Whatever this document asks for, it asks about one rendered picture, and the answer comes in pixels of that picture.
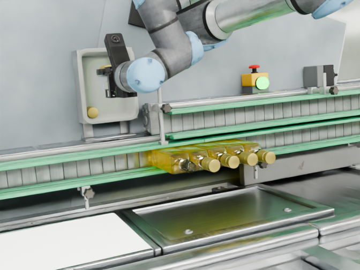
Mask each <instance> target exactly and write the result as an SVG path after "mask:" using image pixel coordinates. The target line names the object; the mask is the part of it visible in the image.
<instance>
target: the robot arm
mask: <svg viewBox="0 0 360 270"><path fill-rule="evenodd" d="M352 1H353V0H228V1H226V2H224V1H222V0H133V2H134V4H135V7H136V9H137V10H138V12H139V14H140V16H141V18H142V20H143V22H144V24H145V27H146V29H147V31H148V33H149V35H150V37H151V39H152V41H153V43H154V45H155V47H156V49H154V50H152V51H150V52H149V53H147V54H145V55H144V56H142V57H140V58H139V59H136V60H133V61H131V60H130V58H129V54H128V51H127V49H126V45H125V42H124V39H123V36H122V34H121V33H110V34H106V36H105V38H104V43H105V46H106V50H107V53H108V56H109V60H110V63H111V66H108V67H104V69H96V74H97V76H98V78H99V82H100V87H101V90H102V91H104V86H105V83H107V82H108V89H105V93H106V98H131V97H137V96H138V95H137V92H138V93H151V92H153V91H155V90H157V89H159V88H160V87H161V86H162V84H163V83H164V82H165V81H167V80H168V79H170V78H172V77H173V76H175V75H177V74H179V73H180V72H182V71H184V70H185V69H189V68H190V67H191V66H192V65H194V64H196V63H197V62H198V61H200V60H201V59H202V57H203V55H204V51H209V50H212V49H216V48H218V47H220V46H222V45H224V44H225V43H227V42H228V40H229V37H230V36H231V35H232V33H233V31H236V30H239V29H242V28H245V27H249V26H252V25H255V24H258V23H261V22H264V21H268V20H271V19H274V18H277V17H280V16H283V15H287V14H290V13H293V12H297V13H299V14H301V15H307V14H310V13H311V16H312V17H313V18H314V19H321V18H323V17H326V16H328V15H330V14H332V13H334V12H336V11H337V10H339V9H341V8H343V7H345V6H346V5H348V4H349V3H351V2H352ZM107 91H109V96H108V92H107ZM113 95H115V96H113Z"/></svg>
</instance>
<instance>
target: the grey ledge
mask: <svg viewBox="0 0 360 270"><path fill-rule="evenodd" d="M275 156H276V159H275V161H274V162H273V163H272V164H268V165H267V168H264V169H261V168H260V167H259V166H257V170H258V178H257V179H254V170H253V166H250V165H247V164H240V165H239V173H240V184H242V185H244V186H246V185H251V184H257V183H262V182H268V181H273V180H277V179H283V178H288V177H294V176H299V175H305V174H311V173H316V172H320V171H326V170H331V169H337V168H343V167H348V166H355V167H356V166H360V148H357V146H356V145H352V146H345V145H344V144H342V145H335V146H328V147H322V148H315V149H309V150H305V151H299V152H292V153H286V154H279V155H275Z"/></svg>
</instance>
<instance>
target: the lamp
mask: <svg viewBox="0 0 360 270"><path fill-rule="evenodd" d="M255 85H256V88H257V89H266V88H267V87H268V85H269V81H268V79H267V78H266V77H258V78H257V79H256V82H255Z"/></svg>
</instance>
